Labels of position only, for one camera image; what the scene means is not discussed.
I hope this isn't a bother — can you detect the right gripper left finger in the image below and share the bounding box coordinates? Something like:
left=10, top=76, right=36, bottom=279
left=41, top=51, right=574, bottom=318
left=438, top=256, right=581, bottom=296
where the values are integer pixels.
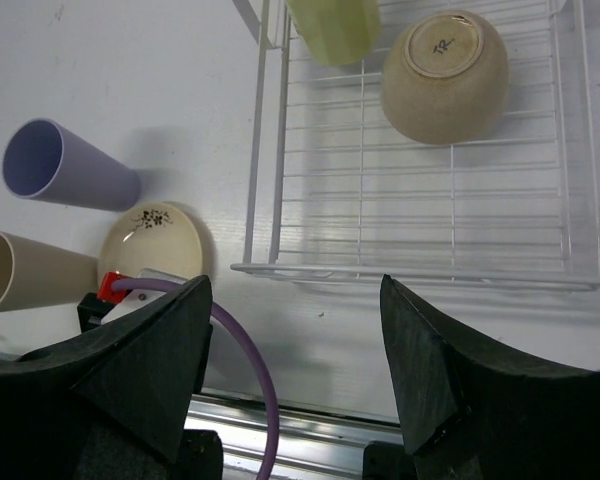
left=0, top=276, right=212, bottom=479

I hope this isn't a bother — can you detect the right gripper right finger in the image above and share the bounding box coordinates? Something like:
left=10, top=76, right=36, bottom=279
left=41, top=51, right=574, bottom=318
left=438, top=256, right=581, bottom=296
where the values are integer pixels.
left=380, top=277, right=600, bottom=479

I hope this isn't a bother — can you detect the cream floral plate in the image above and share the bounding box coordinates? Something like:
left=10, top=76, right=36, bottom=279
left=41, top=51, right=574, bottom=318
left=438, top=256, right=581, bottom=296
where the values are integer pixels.
left=97, top=202, right=216, bottom=279

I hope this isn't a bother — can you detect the white ceramic bowl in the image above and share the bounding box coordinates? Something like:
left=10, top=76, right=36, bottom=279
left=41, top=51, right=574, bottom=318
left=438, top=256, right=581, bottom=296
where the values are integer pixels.
left=380, top=10, right=510, bottom=145

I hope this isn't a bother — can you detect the yellow-green mug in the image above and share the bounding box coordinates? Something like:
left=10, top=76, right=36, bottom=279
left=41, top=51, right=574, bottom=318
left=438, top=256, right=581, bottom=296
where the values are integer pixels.
left=286, top=0, right=382, bottom=66

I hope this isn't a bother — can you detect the beige plastic cup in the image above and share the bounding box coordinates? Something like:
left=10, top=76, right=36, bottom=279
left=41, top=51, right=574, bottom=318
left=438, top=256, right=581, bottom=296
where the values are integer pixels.
left=0, top=231, right=98, bottom=312

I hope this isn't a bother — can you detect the purple plastic cup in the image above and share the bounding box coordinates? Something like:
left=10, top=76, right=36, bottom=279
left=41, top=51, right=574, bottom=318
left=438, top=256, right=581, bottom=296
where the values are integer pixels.
left=2, top=119, right=141, bottom=212

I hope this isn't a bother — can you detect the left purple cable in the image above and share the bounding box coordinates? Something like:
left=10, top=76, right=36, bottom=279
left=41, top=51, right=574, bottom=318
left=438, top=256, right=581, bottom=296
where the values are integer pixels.
left=112, top=277, right=280, bottom=480

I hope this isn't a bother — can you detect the aluminium front rail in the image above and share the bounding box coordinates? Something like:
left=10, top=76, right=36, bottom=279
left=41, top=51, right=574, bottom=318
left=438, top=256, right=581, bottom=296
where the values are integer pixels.
left=185, top=395, right=402, bottom=479

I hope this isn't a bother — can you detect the white wire dish rack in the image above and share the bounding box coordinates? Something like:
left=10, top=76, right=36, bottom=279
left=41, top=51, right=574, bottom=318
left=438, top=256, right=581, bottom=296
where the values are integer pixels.
left=235, top=1, right=600, bottom=292

